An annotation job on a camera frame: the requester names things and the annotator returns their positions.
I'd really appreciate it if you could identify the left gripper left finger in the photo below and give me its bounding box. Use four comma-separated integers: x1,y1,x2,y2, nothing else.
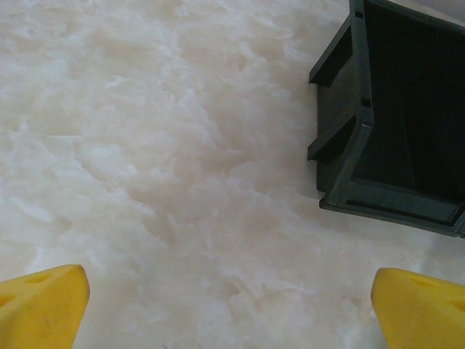
0,264,91,349

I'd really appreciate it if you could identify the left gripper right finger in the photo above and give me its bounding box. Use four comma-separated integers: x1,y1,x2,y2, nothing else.
371,268,465,349

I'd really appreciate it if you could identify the black plastic bin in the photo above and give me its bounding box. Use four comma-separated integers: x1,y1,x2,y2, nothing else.
307,0,465,238

